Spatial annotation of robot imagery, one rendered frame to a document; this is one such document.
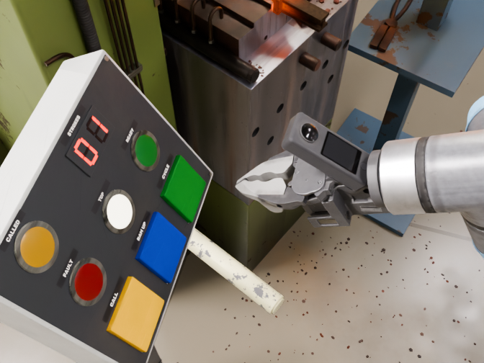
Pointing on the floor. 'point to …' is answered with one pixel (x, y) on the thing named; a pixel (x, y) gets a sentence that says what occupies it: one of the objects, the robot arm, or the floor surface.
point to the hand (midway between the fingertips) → (242, 181)
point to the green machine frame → (152, 65)
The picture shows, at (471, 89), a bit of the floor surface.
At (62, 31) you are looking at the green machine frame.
